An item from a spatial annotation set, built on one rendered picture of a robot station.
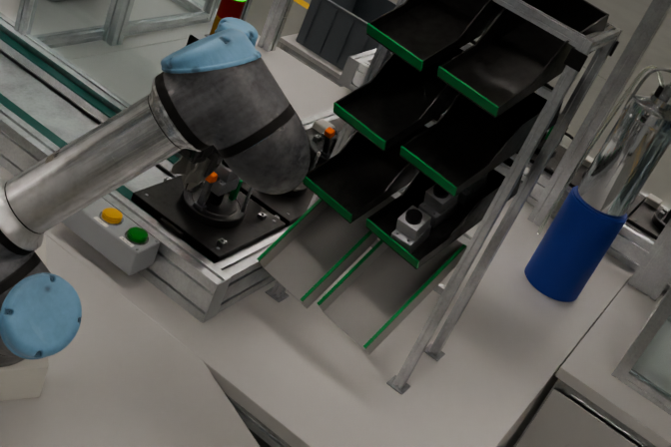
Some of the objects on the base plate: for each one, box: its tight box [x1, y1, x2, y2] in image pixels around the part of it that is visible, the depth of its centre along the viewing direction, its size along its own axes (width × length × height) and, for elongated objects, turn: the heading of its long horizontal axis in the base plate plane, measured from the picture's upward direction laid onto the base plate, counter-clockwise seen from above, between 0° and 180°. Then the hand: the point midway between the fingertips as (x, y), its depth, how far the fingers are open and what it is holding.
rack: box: [265, 0, 623, 395], centre depth 188 cm, size 21×36×80 cm, turn 25°
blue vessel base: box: [524, 186, 627, 302], centre depth 248 cm, size 16×16×27 cm
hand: (191, 182), depth 188 cm, fingers closed
